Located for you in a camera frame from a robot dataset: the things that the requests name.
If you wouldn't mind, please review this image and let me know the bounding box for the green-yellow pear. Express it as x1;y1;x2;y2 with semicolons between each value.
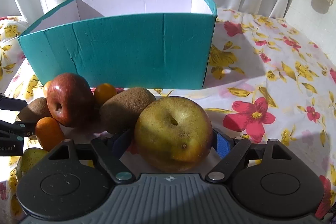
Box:
15;148;48;181

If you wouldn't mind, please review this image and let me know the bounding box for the teal cardboard box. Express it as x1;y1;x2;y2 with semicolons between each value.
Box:
19;0;217;89

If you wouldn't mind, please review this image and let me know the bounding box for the yellow-green russet apple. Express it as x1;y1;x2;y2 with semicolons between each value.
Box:
134;97;213;173

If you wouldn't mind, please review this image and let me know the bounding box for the red apple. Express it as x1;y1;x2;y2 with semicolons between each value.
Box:
47;73;95;127

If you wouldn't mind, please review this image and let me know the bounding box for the small kumquat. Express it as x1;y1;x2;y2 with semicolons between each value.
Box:
43;80;52;97
93;83;117;106

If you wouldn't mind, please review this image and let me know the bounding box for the brown kiwi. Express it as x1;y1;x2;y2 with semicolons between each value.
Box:
15;97;52;122
99;87;155;134

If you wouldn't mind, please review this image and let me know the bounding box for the mandarin orange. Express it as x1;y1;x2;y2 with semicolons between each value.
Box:
35;117;65;151

